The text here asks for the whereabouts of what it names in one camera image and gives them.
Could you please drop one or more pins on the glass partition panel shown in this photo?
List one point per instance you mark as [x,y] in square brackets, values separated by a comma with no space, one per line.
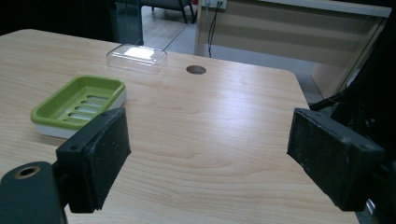
[128,21]

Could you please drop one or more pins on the green and white soap dish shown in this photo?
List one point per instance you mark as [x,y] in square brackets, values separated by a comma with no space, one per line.
[79,104]

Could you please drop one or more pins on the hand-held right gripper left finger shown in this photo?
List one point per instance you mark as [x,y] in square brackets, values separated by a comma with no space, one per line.
[93,158]

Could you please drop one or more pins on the dark chair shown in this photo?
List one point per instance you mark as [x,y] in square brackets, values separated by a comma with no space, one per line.
[169,5]

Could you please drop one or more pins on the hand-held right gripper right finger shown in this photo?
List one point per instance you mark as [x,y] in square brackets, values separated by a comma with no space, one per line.
[333,158]

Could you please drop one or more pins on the clear plastic lid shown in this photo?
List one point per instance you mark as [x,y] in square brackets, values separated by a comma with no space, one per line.
[137,58]

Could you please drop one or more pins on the light wooden desk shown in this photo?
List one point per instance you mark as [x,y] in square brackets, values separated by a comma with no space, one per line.
[280,34]

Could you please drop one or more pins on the white wall socket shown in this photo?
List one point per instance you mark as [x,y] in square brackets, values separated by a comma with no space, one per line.
[213,3]

